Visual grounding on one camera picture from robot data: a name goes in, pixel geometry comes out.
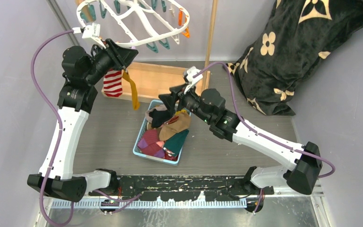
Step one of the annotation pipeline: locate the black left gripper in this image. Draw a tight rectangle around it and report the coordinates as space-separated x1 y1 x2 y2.
85 38 137 85

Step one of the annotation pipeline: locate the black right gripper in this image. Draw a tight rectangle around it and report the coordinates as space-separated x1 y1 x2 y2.
159 82 213 124

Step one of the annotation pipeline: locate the red white striped santa sock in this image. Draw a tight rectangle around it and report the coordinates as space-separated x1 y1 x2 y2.
102 70 123 97

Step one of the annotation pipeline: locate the white plastic sock hanger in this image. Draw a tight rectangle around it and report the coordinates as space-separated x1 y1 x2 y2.
72 0 190 52

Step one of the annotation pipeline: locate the mustard yellow sock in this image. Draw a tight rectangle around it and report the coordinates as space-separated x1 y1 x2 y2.
122 70 140 110

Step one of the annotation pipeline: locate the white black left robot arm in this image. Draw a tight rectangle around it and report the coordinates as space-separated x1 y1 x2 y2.
27 39 138 202

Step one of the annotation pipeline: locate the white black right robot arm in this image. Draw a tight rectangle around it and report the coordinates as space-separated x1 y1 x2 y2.
159 85 322 195

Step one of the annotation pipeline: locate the wooden hanger stand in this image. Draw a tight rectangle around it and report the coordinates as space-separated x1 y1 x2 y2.
101 0 218 102

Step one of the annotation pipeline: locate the black sock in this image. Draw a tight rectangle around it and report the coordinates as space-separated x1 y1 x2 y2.
148 109 173 128

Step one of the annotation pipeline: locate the tan brown sock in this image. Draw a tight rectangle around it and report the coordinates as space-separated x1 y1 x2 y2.
158 112 191 141

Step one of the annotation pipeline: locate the dark green sock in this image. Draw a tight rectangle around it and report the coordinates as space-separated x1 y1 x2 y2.
164 129 190 157

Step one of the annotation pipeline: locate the maroon purple sock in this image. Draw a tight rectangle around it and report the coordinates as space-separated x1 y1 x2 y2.
137 129 165 158

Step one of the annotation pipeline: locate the light blue sock basket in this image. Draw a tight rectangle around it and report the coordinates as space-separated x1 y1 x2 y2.
133 100 191 165

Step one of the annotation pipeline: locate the black floral plush blanket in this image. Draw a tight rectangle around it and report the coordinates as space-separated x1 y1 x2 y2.
226 0 363 116

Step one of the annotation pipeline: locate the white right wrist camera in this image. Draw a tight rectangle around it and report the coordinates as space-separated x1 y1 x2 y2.
183 66 203 94

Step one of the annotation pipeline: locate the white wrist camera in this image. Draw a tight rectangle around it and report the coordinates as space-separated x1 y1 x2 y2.
82 22 106 49
183 66 203 94

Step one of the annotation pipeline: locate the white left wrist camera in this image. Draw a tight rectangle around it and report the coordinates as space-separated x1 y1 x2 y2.
82 22 106 49

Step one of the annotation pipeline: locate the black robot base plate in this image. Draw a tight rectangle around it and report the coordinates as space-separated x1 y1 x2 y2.
89 175 274 213

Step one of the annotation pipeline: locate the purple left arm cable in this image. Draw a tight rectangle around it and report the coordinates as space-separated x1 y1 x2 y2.
30 27 84 227

